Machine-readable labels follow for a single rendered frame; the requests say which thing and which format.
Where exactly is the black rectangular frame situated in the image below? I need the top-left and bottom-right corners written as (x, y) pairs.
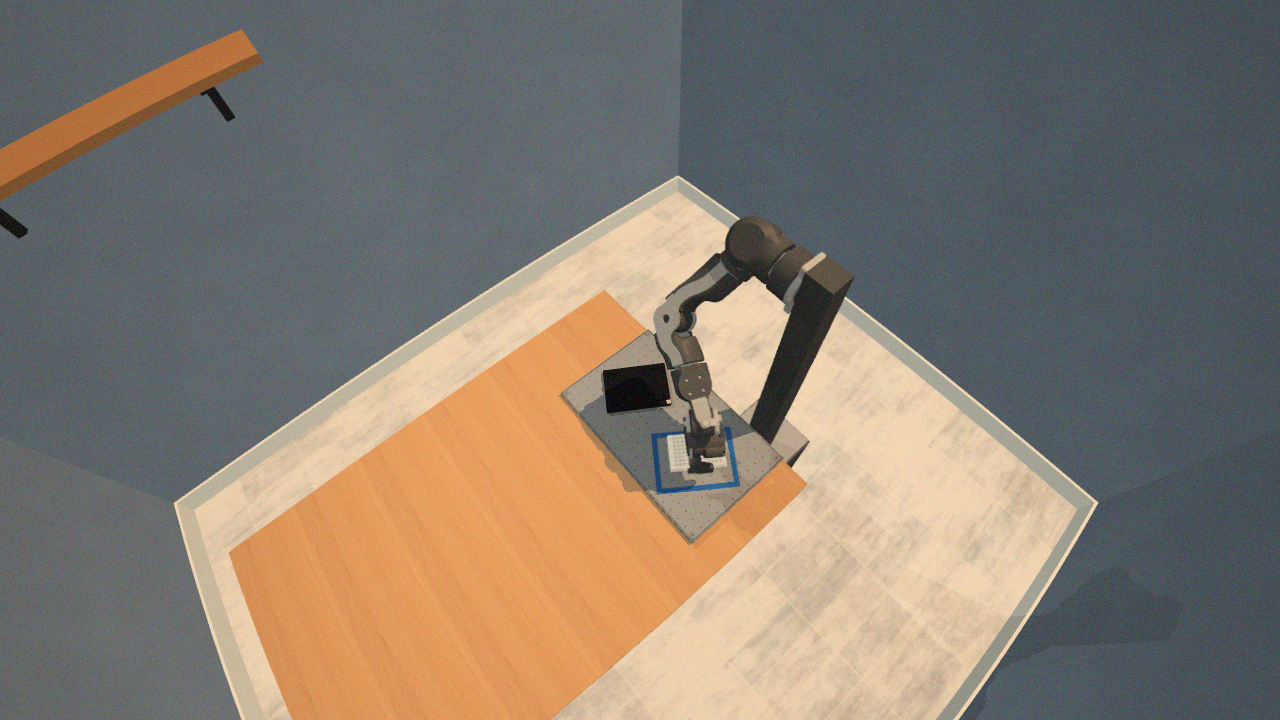
top-left (603, 363), bottom-right (671, 413)

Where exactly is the blue tape outline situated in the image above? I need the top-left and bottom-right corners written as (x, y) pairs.
top-left (652, 427), bottom-right (740, 495)

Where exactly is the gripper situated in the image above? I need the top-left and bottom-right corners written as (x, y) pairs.
top-left (684, 413), bottom-right (726, 474)

